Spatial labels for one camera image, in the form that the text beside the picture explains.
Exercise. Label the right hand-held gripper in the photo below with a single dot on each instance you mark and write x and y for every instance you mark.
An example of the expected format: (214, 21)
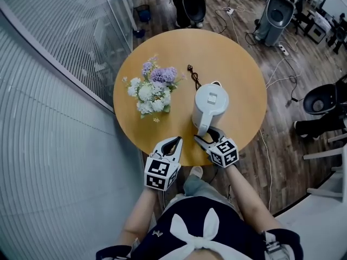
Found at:
(223, 150)

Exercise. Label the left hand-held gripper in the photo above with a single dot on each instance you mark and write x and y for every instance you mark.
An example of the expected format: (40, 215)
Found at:
(158, 169)

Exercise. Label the white electric kettle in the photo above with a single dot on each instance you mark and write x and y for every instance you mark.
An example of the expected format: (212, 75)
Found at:
(211, 99)

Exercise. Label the person's right forearm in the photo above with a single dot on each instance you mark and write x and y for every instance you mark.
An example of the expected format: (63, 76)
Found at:
(249, 196)

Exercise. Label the person's left forearm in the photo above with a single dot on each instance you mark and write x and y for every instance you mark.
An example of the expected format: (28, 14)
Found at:
(137, 218)

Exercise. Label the white shoe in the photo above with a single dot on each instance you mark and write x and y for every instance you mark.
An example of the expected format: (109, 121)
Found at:
(196, 171)

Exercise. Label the grey trousers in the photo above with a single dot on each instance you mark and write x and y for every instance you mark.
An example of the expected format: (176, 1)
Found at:
(203, 191)

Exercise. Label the purple and white flower bouquet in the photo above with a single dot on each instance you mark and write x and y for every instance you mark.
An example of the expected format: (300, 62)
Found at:
(154, 91)

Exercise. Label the dark top with white bow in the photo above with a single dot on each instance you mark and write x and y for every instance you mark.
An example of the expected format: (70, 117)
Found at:
(189, 223)

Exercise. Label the black shell backpack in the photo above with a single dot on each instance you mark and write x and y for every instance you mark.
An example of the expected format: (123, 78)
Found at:
(194, 8)
(317, 104)

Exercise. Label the white power strip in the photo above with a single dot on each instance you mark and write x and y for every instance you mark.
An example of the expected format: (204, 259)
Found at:
(283, 49)
(228, 10)

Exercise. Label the black waste bin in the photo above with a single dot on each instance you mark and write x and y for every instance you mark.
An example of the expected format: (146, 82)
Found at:
(142, 15)

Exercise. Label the grey shell backpack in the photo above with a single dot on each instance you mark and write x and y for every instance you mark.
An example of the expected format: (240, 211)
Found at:
(279, 12)

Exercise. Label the white equipment cart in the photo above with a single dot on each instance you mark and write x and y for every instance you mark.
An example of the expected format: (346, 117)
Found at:
(317, 30)

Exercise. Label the whiteboard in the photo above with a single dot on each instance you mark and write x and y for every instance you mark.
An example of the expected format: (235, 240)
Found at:
(336, 4)

